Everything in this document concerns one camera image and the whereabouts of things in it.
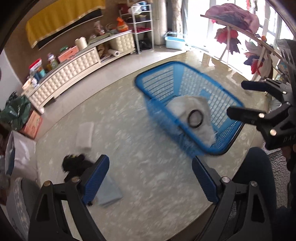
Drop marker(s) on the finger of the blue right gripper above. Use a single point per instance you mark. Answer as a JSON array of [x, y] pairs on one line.
[[262, 86], [245, 115]]

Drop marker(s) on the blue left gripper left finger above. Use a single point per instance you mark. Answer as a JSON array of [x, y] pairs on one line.
[[93, 177]]

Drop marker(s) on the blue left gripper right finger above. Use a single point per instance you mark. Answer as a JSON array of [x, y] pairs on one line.
[[208, 178]]

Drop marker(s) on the light blue cloth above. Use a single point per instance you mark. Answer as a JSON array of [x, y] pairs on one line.
[[108, 193]]

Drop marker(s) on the white quilted cloth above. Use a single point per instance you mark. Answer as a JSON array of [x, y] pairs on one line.
[[194, 112]]

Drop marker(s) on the blue plastic laundry basket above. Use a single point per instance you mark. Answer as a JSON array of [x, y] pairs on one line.
[[167, 81]]

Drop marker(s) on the wooden clothes drying rack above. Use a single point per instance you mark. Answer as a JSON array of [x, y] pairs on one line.
[[236, 60]]

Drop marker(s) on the orange cardboard box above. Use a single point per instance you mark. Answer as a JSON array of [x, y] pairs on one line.
[[32, 126]]

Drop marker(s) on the white paper bag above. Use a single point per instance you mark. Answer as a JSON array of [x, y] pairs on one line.
[[20, 157]]

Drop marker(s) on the pink clothes pile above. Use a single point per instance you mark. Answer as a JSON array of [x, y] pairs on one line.
[[235, 15]]

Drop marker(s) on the grey upholstered chair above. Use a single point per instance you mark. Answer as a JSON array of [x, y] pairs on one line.
[[20, 205]]

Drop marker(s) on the light blue storage box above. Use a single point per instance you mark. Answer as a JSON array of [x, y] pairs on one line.
[[175, 41]]

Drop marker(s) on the cream tufted TV cabinet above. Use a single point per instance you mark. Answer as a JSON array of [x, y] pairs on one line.
[[82, 64]]

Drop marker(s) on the green plastic bag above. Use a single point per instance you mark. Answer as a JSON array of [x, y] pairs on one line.
[[16, 112]]

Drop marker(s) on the patterned curtain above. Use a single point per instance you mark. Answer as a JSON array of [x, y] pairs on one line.
[[177, 20]]

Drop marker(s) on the white paper towel roll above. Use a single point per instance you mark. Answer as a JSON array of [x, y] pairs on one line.
[[113, 52]]

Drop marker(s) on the pink gift box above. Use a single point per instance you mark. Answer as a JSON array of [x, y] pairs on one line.
[[68, 54]]

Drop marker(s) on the red white box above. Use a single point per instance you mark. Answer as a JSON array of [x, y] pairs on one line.
[[35, 66]]

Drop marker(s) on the white plastic jug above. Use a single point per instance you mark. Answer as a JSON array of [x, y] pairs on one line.
[[81, 43]]

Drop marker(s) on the white standing air conditioner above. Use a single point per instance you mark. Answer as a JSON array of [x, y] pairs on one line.
[[159, 16]]

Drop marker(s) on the orange bag on cabinet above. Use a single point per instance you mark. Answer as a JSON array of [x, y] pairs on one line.
[[121, 25]]

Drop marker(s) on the white metal shelf rack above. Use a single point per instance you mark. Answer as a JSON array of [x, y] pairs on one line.
[[138, 16]]

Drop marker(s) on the yellow cloth covered television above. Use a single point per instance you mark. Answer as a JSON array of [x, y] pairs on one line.
[[57, 16]]

